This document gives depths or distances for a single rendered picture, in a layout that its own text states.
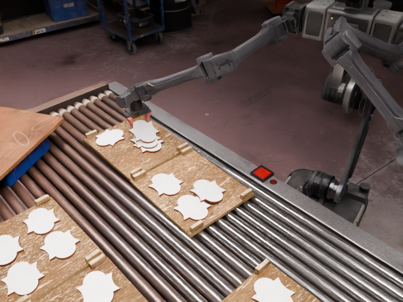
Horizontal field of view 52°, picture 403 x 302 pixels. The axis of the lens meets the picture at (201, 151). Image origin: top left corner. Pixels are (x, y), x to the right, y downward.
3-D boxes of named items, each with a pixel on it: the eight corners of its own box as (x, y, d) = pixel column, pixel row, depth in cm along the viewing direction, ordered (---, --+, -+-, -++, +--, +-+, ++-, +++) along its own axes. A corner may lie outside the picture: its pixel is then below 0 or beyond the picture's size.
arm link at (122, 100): (153, 97, 189) (145, 80, 186) (137, 108, 182) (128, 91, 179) (138, 101, 197) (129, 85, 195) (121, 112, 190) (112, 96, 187)
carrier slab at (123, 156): (141, 115, 224) (141, 113, 223) (191, 149, 199) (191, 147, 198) (84, 141, 205) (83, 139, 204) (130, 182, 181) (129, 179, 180)
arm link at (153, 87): (224, 75, 168) (214, 51, 165) (218, 80, 164) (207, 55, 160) (148, 99, 193) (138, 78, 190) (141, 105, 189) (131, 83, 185)
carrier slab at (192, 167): (192, 151, 198) (192, 148, 197) (254, 195, 173) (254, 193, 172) (130, 183, 180) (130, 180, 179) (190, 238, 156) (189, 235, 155)
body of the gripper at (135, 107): (149, 111, 199) (148, 97, 194) (131, 117, 194) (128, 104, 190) (143, 105, 203) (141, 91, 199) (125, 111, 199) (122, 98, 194)
